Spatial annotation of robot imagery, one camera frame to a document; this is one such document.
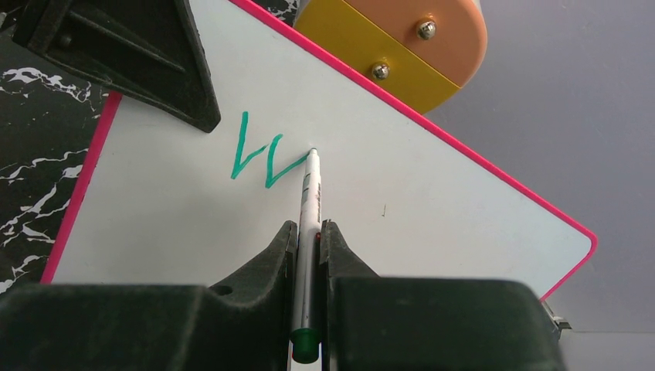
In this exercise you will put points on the white green whiteboard marker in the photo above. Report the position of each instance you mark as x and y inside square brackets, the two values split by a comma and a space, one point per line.
[304, 333]

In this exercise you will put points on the pink framed whiteboard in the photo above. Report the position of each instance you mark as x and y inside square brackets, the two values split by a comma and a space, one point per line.
[159, 202]

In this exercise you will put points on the cream cylindrical drawer box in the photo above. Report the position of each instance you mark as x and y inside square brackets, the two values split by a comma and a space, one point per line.
[420, 51]

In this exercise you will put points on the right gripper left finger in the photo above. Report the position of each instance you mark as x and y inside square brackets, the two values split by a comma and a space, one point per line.
[239, 323]

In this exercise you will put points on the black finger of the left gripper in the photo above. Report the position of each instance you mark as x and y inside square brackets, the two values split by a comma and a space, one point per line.
[146, 50]

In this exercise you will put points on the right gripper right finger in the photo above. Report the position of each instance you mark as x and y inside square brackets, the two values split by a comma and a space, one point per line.
[417, 323]

